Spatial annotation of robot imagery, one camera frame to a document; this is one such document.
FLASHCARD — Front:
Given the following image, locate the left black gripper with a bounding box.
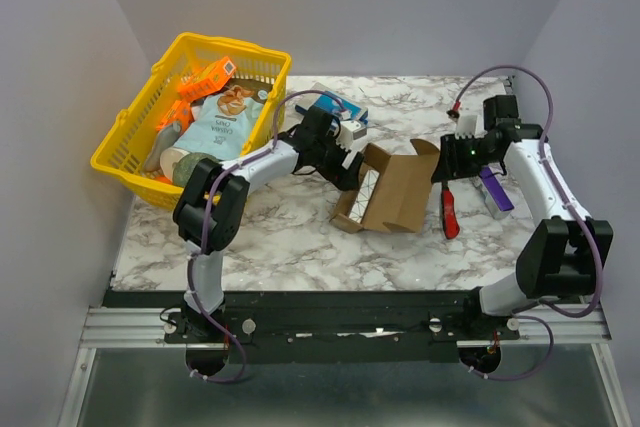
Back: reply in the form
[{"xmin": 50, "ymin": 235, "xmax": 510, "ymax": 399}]
[{"xmin": 312, "ymin": 131, "xmax": 363, "ymax": 192}]

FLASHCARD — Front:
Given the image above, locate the white patterned box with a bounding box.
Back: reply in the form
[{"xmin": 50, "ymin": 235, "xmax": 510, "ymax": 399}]
[{"xmin": 348, "ymin": 169, "xmax": 379, "ymax": 223}]

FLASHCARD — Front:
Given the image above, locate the red black utility knife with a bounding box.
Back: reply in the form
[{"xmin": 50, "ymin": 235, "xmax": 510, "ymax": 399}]
[{"xmin": 440, "ymin": 181, "xmax": 460, "ymax": 240}]

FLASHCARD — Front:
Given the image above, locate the brown cardboard express box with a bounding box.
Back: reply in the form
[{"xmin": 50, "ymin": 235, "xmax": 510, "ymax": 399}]
[{"xmin": 330, "ymin": 139, "xmax": 440, "ymax": 234}]

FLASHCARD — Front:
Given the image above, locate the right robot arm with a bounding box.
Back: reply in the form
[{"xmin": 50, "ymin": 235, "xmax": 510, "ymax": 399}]
[{"xmin": 432, "ymin": 95, "xmax": 613, "ymax": 339}]

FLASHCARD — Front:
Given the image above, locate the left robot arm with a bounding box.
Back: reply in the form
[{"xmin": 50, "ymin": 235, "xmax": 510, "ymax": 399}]
[{"xmin": 173, "ymin": 106, "xmax": 367, "ymax": 342}]

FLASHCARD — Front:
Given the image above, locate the purple silver box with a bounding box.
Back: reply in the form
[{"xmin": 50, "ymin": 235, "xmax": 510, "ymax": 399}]
[{"xmin": 472, "ymin": 167, "xmax": 514, "ymax": 220}]

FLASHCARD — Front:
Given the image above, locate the blue razor box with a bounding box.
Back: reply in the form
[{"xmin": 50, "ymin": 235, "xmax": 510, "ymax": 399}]
[{"xmin": 294, "ymin": 82, "xmax": 368, "ymax": 125}]

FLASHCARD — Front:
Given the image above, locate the orange snack box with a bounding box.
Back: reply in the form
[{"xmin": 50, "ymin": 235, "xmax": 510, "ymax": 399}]
[{"xmin": 178, "ymin": 56, "xmax": 237, "ymax": 102}]

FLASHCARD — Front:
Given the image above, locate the light blue chips bag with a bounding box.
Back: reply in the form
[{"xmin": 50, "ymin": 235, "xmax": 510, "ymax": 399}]
[{"xmin": 174, "ymin": 79, "xmax": 270, "ymax": 160}]

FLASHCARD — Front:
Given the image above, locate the green melon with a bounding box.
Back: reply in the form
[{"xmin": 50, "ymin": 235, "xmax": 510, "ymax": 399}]
[{"xmin": 172, "ymin": 152, "xmax": 216, "ymax": 187}]

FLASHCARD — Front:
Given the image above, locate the orange packet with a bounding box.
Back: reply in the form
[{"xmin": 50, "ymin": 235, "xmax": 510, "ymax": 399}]
[{"xmin": 156, "ymin": 100, "xmax": 194, "ymax": 133}]

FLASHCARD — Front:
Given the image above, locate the white round jar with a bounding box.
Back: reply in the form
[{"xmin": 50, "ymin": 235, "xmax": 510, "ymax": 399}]
[{"xmin": 160, "ymin": 147, "xmax": 190, "ymax": 182}]

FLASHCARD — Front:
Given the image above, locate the beige bottle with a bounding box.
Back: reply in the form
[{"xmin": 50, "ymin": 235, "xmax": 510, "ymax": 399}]
[{"xmin": 143, "ymin": 121, "xmax": 182, "ymax": 172}]

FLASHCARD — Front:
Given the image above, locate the yellow plastic basket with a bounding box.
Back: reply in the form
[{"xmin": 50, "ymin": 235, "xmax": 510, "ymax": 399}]
[{"xmin": 90, "ymin": 32, "xmax": 292, "ymax": 211}]

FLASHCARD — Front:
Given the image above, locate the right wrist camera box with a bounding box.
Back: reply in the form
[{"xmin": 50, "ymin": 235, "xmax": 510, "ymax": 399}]
[{"xmin": 454, "ymin": 114, "xmax": 482, "ymax": 139}]

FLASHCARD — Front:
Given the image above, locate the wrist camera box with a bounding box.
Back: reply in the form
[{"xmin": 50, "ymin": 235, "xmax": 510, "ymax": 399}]
[
  {"xmin": 454, "ymin": 114, "xmax": 482, "ymax": 139},
  {"xmin": 336, "ymin": 120, "xmax": 367, "ymax": 151}
]

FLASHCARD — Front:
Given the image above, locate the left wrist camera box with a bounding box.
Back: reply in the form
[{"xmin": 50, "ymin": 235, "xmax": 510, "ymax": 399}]
[{"xmin": 336, "ymin": 120, "xmax": 367, "ymax": 151}]

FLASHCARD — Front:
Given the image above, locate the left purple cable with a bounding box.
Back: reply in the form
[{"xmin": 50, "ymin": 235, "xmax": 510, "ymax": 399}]
[{"xmin": 187, "ymin": 90, "xmax": 351, "ymax": 383}]

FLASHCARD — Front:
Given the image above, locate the purple cable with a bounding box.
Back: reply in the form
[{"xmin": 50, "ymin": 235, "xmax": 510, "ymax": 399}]
[
  {"xmin": 187, "ymin": 90, "xmax": 351, "ymax": 383},
  {"xmin": 446, "ymin": 65, "xmax": 606, "ymax": 382}
]

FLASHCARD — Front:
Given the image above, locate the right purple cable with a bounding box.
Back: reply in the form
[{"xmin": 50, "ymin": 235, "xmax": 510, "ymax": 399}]
[{"xmin": 446, "ymin": 65, "xmax": 606, "ymax": 382}]

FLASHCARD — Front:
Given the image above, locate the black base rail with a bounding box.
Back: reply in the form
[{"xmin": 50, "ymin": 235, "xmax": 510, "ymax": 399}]
[{"xmin": 103, "ymin": 290, "xmax": 549, "ymax": 369}]

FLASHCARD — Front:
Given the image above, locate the aluminium frame rail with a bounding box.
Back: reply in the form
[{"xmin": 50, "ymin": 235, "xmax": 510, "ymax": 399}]
[{"xmin": 80, "ymin": 308, "xmax": 165, "ymax": 349}]

